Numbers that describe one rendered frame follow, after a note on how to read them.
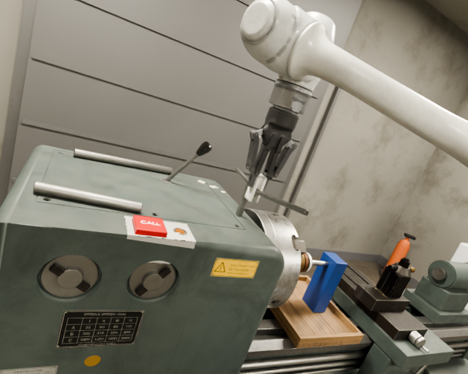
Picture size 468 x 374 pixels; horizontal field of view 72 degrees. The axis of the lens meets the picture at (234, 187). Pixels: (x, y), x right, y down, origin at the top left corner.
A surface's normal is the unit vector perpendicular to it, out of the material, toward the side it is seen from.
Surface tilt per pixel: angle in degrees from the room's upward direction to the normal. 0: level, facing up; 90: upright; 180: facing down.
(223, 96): 90
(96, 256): 90
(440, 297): 90
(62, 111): 90
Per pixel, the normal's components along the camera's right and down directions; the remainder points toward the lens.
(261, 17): -0.63, -0.04
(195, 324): 0.38, 0.37
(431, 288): -0.87, -0.18
